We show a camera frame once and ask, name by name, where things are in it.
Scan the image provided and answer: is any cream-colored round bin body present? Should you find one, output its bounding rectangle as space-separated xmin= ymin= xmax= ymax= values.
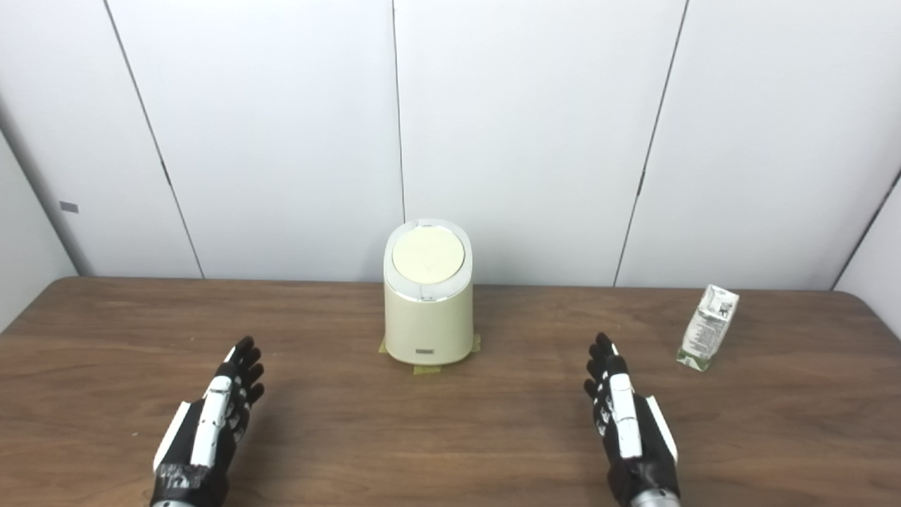
xmin=383 ymin=218 xmax=474 ymax=366

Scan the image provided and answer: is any cream-colored round bin lid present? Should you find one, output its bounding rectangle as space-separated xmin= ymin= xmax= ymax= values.
xmin=391 ymin=225 xmax=466 ymax=286

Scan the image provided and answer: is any white green milk carton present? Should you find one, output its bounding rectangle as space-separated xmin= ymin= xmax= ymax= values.
xmin=676 ymin=284 xmax=741 ymax=372

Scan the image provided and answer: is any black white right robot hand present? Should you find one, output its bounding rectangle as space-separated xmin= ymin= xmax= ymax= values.
xmin=584 ymin=332 xmax=681 ymax=504

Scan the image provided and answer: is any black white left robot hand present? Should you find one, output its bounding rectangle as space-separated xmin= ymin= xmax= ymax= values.
xmin=150 ymin=336 xmax=265 ymax=506

